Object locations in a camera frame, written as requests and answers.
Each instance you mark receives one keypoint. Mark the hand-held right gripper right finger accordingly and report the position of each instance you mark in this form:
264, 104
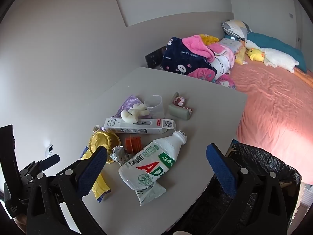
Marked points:
221, 169

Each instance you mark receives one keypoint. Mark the trash bin with black bag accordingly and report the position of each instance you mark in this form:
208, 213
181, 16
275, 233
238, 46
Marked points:
264, 161

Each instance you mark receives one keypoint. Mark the light patterned pillow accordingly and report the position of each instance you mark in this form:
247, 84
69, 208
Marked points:
229, 44

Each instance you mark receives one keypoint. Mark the small yellow pillow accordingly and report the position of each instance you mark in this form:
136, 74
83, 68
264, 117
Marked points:
240, 55

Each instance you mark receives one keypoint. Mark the navy and pink fleece blanket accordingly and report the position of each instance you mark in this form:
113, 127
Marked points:
176, 58

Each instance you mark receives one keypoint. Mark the black wall socket panel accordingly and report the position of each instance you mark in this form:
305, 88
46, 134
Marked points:
152, 58

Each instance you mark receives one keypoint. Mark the clear plastic cup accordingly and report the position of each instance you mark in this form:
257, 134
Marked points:
156, 105

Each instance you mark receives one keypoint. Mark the checkered patchwork pillow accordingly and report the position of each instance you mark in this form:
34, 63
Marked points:
234, 28

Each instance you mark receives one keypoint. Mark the yellow duck plush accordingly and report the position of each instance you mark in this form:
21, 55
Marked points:
255, 55

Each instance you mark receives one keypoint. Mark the red floral small box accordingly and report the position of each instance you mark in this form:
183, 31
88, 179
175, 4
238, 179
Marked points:
179, 100

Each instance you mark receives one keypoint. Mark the crumpled silver foil wrapper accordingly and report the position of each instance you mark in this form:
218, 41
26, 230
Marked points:
117, 155

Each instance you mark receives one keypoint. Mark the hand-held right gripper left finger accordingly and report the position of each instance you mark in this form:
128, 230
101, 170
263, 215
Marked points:
93, 169

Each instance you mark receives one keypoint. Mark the grey green small box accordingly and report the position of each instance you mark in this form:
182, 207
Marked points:
178, 112

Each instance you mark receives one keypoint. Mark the purple plastic bag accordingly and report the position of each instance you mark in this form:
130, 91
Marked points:
128, 104

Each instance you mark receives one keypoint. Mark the white door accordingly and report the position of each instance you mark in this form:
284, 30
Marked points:
304, 29

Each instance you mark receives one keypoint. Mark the white goose plush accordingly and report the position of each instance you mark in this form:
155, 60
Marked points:
278, 57

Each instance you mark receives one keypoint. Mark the green white snack packet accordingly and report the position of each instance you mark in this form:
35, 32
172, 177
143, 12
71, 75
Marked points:
149, 193

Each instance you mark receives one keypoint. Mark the white plastic bottle green label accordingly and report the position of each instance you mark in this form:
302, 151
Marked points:
151, 161

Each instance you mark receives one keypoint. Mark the pink white cartoon quilt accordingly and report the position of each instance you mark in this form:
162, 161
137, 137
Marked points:
223, 63

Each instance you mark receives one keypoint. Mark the yellow snack packet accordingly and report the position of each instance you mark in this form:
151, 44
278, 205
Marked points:
101, 186

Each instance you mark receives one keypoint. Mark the long white cardboard box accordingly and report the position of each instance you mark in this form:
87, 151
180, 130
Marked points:
117, 125

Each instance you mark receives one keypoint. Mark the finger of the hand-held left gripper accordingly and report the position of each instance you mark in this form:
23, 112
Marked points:
50, 161

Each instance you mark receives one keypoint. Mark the yellow cloth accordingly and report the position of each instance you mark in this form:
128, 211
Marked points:
209, 38

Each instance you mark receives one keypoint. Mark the white plush toy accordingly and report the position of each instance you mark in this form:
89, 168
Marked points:
128, 116

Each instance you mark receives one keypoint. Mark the bed with pink sheet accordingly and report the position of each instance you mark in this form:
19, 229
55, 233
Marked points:
273, 107

